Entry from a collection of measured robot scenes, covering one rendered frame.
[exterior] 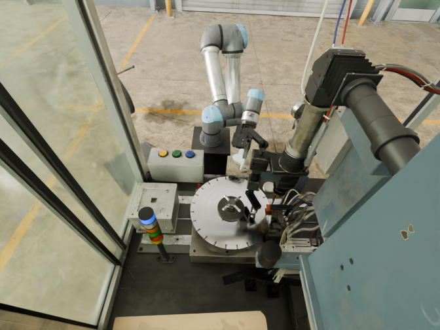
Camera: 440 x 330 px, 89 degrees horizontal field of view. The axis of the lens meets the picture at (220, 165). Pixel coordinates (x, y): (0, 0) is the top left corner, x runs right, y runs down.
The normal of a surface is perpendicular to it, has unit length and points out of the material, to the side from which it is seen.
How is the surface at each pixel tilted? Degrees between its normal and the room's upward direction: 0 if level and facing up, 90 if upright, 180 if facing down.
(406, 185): 90
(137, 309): 0
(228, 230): 0
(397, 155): 61
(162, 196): 0
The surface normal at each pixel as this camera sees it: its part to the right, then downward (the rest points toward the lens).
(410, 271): -1.00, -0.04
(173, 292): 0.04, -0.65
